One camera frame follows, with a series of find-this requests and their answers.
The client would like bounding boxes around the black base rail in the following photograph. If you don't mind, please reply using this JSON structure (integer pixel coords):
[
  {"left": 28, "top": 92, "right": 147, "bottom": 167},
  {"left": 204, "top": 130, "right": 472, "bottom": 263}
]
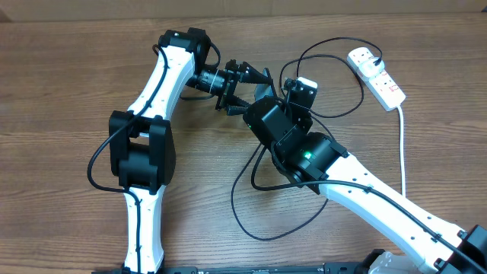
[{"left": 91, "top": 260, "right": 381, "bottom": 274}]

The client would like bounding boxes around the cardboard back panel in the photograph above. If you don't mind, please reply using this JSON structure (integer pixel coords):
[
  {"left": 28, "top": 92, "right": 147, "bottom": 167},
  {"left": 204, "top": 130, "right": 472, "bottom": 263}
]
[{"left": 1, "top": 0, "right": 486, "bottom": 22}]

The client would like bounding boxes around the black USB charging cable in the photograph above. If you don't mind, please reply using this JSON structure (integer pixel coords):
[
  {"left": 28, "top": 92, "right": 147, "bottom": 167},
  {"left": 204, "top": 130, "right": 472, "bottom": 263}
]
[{"left": 230, "top": 37, "right": 384, "bottom": 242}]

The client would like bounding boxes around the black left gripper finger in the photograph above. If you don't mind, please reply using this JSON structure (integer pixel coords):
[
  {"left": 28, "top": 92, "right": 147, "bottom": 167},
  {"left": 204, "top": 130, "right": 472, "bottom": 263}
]
[
  {"left": 226, "top": 95, "right": 250, "bottom": 116},
  {"left": 240, "top": 62, "right": 271, "bottom": 84}
]

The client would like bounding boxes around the Galaxy S24 smartphone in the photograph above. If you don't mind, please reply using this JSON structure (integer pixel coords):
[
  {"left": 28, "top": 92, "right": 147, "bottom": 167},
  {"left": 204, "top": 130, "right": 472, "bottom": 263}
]
[{"left": 254, "top": 68, "right": 277, "bottom": 101}]

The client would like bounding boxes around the white charger plug adapter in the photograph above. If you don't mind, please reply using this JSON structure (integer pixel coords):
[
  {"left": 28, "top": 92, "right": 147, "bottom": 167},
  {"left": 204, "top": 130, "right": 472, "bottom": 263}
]
[{"left": 358, "top": 58, "right": 385, "bottom": 79}]

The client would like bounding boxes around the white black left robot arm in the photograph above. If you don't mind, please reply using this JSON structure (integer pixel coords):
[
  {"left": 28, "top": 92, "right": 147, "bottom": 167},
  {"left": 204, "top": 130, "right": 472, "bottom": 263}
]
[{"left": 109, "top": 27, "right": 272, "bottom": 273}]

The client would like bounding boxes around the white power strip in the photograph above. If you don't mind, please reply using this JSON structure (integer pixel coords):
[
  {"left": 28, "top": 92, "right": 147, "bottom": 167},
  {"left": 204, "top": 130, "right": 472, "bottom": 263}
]
[{"left": 347, "top": 47, "right": 406, "bottom": 111}]

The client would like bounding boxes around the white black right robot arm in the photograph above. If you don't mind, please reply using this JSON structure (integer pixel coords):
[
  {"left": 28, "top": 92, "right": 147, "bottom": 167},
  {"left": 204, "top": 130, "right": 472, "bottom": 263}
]
[{"left": 243, "top": 82, "right": 486, "bottom": 273}]

